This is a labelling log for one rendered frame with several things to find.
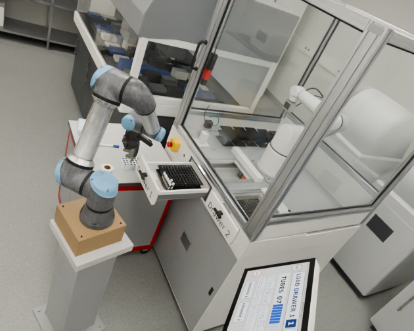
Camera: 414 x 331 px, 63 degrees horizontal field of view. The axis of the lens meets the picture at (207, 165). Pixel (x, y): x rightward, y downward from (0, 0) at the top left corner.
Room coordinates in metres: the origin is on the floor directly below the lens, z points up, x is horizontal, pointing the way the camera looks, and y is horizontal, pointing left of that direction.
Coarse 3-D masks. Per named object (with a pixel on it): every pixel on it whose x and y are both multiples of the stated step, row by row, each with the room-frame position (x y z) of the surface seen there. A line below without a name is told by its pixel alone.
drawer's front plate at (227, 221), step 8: (208, 200) 1.52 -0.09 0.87; (216, 200) 1.48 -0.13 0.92; (208, 208) 1.50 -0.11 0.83; (216, 208) 1.46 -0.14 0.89; (224, 208) 1.44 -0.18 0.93; (216, 216) 1.44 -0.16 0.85; (224, 216) 1.40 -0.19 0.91; (216, 224) 1.42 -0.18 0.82; (224, 224) 1.38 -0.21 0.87; (232, 224) 1.35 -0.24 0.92; (224, 232) 1.36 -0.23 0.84; (232, 232) 1.33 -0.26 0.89; (232, 240) 1.32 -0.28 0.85
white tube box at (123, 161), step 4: (120, 156) 1.65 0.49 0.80; (120, 160) 1.63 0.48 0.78; (124, 160) 1.64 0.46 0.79; (128, 160) 1.65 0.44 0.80; (136, 160) 1.69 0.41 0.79; (120, 164) 1.62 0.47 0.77; (124, 164) 1.60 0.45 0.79; (132, 164) 1.63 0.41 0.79; (136, 164) 1.64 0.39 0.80; (124, 168) 1.59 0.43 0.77; (128, 168) 1.60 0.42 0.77; (132, 168) 1.62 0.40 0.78
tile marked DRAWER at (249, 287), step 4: (256, 280) 0.97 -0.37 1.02; (248, 284) 0.96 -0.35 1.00; (252, 284) 0.95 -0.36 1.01; (244, 288) 0.94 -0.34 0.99; (248, 288) 0.93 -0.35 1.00; (252, 288) 0.93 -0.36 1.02; (244, 292) 0.92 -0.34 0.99; (248, 292) 0.91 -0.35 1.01; (252, 292) 0.91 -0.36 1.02; (244, 296) 0.89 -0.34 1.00; (248, 296) 0.89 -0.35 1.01
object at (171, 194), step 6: (150, 162) 1.59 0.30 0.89; (156, 162) 1.61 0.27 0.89; (162, 162) 1.64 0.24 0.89; (168, 162) 1.66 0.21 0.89; (174, 162) 1.69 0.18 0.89; (180, 162) 1.71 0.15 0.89; (186, 162) 1.74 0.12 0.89; (192, 162) 1.77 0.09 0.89; (150, 168) 1.59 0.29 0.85; (156, 168) 1.61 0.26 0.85; (156, 174) 1.58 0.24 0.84; (198, 174) 1.70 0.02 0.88; (204, 180) 1.65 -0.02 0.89; (162, 186) 1.51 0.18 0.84; (204, 186) 1.63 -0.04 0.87; (162, 192) 1.39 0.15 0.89; (168, 192) 1.41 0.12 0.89; (174, 192) 1.44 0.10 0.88; (180, 192) 1.46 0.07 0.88; (186, 192) 1.49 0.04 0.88; (192, 192) 1.51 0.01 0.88; (198, 192) 1.54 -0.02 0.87; (204, 192) 1.57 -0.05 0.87; (162, 198) 1.40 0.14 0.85; (168, 198) 1.42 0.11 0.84; (174, 198) 1.44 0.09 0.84; (180, 198) 1.47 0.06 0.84
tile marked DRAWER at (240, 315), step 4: (240, 304) 0.86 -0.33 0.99; (244, 304) 0.85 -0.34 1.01; (248, 304) 0.85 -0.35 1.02; (240, 308) 0.84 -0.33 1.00; (244, 308) 0.83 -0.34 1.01; (236, 312) 0.82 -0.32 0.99; (240, 312) 0.82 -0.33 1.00; (244, 312) 0.81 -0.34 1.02; (236, 316) 0.80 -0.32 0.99; (240, 316) 0.80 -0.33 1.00; (244, 316) 0.80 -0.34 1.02; (236, 320) 0.78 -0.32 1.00; (240, 320) 0.78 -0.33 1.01
